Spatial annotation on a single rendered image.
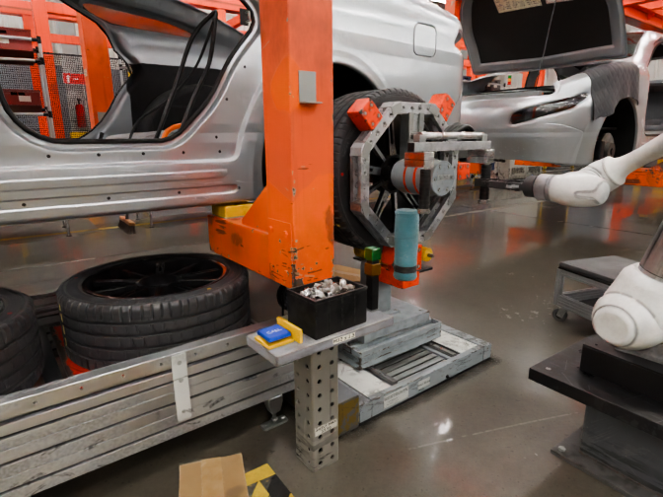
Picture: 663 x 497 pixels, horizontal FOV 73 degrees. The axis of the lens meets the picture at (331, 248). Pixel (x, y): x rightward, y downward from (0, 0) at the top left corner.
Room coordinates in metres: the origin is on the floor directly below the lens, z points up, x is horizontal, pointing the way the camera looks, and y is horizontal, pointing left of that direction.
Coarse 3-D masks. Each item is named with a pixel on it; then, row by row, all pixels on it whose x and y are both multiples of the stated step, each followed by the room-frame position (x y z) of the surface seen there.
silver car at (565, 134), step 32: (640, 32) 4.96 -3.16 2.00; (576, 64) 4.69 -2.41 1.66; (640, 64) 4.30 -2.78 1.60; (480, 96) 4.42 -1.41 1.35; (512, 96) 4.16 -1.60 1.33; (544, 96) 3.94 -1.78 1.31; (576, 96) 3.84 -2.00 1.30; (640, 96) 4.25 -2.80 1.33; (480, 128) 4.18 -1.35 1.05; (512, 128) 3.97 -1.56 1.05; (544, 128) 3.84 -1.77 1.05; (576, 128) 3.80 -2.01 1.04; (608, 128) 4.31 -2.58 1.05; (640, 128) 4.32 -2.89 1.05; (544, 160) 3.88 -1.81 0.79; (576, 160) 3.83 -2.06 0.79
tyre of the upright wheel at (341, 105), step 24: (360, 96) 1.78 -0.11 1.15; (384, 96) 1.77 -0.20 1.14; (408, 96) 1.85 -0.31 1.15; (336, 120) 1.71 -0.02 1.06; (336, 144) 1.65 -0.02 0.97; (336, 168) 1.63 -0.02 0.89; (336, 192) 1.63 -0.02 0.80; (336, 216) 1.65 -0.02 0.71; (336, 240) 1.83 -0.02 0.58; (360, 240) 1.70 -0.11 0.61
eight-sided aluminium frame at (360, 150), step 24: (384, 120) 1.65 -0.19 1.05; (432, 120) 1.87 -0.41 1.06; (360, 144) 1.61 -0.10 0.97; (360, 168) 1.59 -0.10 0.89; (456, 168) 1.91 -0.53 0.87; (360, 192) 1.59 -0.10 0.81; (456, 192) 1.91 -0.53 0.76; (360, 216) 1.64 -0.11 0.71; (432, 216) 1.86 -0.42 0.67; (384, 240) 1.66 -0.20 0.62
